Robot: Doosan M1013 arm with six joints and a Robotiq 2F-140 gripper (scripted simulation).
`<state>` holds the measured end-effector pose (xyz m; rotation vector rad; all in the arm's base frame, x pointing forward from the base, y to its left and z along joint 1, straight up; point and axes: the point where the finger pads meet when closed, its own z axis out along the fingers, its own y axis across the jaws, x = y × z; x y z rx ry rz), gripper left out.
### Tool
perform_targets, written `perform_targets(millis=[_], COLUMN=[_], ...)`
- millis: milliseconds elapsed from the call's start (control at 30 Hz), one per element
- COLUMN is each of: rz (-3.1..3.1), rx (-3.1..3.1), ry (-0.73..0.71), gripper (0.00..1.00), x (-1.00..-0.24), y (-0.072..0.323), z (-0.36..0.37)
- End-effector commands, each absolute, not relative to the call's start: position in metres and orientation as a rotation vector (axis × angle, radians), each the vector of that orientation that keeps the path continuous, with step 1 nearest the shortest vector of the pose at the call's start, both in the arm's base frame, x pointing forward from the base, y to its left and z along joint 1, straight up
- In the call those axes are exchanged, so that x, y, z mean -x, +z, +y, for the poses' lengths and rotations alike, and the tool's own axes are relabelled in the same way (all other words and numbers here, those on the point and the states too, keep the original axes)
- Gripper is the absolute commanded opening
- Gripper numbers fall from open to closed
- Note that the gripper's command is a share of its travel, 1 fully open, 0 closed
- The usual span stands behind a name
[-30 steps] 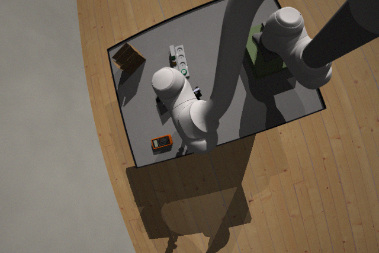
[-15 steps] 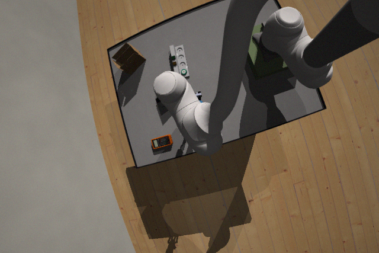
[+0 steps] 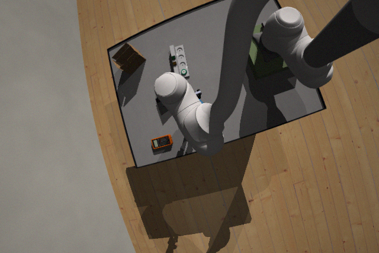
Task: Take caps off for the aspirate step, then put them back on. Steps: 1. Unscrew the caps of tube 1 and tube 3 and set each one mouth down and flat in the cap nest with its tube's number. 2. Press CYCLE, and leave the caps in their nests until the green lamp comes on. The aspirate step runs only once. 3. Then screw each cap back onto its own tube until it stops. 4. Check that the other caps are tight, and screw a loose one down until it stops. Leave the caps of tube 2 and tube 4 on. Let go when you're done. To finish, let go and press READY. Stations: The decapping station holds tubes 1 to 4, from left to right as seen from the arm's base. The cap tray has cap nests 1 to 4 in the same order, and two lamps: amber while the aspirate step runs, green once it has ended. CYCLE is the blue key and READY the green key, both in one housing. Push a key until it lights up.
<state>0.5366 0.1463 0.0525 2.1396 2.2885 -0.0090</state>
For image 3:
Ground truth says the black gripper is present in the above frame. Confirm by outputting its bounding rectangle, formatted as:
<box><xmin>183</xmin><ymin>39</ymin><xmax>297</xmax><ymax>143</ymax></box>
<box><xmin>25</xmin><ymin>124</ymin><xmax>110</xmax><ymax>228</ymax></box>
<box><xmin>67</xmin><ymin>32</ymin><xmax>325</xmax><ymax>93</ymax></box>
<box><xmin>195</xmin><ymin>89</ymin><xmax>202</xmax><ymax>99</ymax></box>

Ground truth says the orange digital multimeter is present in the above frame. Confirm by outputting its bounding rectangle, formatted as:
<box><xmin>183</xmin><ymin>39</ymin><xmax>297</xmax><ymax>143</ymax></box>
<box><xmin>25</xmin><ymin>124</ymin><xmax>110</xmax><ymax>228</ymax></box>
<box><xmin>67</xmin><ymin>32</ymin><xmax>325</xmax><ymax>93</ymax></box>
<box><xmin>151</xmin><ymin>134</ymin><xmax>173</xmax><ymax>149</ymax></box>

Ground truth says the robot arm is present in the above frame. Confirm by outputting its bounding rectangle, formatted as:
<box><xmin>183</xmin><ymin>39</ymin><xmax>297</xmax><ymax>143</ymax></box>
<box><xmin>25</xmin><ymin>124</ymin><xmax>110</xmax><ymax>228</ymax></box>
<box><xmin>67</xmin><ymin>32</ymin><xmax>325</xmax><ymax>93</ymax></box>
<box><xmin>154</xmin><ymin>0</ymin><xmax>379</xmax><ymax>156</ymax></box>

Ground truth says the brown cardboard box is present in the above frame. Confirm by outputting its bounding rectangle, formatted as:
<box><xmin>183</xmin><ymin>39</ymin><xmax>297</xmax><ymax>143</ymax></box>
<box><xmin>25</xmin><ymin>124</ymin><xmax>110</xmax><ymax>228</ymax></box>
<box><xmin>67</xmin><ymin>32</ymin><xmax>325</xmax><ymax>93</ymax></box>
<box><xmin>112</xmin><ymin>43</ymin><xmax>146</xmax><ymax>75</ymax></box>

